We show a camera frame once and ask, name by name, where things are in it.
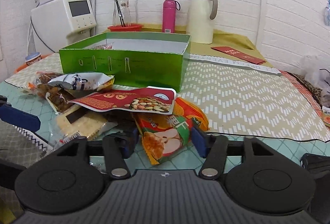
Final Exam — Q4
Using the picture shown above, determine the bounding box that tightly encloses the red plastic basket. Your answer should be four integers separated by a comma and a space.
107, 24, 143, 32

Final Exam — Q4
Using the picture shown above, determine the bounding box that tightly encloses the black straw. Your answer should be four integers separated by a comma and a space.
115, 0, 125, 27

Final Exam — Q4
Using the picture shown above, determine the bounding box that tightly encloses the teal diamond pattern mat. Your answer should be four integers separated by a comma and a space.
1, 82, 329, 169

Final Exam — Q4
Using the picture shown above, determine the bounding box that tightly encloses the clear cracker packet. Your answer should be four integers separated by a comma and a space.
49, 104, 118, 149

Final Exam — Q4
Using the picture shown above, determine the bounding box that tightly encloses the red envelope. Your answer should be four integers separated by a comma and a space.
211, 46, 266, 65

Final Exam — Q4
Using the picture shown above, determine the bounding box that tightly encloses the white touchscreen appliance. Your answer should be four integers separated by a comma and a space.
30, 0, 97, 55

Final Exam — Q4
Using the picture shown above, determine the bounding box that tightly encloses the small blue lid cup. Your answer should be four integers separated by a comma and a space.
25, 52, 42, 66

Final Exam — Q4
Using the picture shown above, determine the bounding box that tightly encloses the silver blue snack bag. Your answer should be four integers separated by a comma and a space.
47, 72, 115, 91

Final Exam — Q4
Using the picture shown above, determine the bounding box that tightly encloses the pink thermos bottle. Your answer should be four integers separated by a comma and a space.
162, 0, 181, 33

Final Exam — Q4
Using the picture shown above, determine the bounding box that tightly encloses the red mixed nuts packet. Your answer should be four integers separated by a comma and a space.
71, 87, 177, 115

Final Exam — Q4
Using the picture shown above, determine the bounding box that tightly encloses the green cardboard box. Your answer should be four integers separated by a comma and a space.
59, 32, 191, 92

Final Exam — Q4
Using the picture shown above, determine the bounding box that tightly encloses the leopard print cloth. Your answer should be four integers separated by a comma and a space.
289, 73, 322, 106

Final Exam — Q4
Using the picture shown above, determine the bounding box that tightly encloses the apple chips orange packet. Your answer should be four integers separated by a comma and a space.
133, 97, 209, 165

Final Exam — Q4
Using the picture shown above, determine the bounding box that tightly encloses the olive yellow cloth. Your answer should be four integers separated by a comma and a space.
103, 23, 274, 69

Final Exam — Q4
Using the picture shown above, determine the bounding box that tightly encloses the clear glass carafe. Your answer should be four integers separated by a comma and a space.
112, 0, 131, 27

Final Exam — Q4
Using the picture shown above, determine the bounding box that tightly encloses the clear dried meat packet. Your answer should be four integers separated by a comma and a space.
26, 72, 81, 114

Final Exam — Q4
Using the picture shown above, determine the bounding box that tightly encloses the black phone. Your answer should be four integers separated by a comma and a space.
300, 153, 330, 174

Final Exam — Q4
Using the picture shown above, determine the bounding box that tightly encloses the beige chevron mat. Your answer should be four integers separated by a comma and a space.
4, 53, 329, 142

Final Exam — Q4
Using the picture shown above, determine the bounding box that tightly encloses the clear pink cookie packet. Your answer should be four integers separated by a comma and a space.
91, 43, 113, 50

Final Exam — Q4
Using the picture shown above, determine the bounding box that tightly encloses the cream thermal jug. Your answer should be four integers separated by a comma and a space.
186, 0, 218, 44

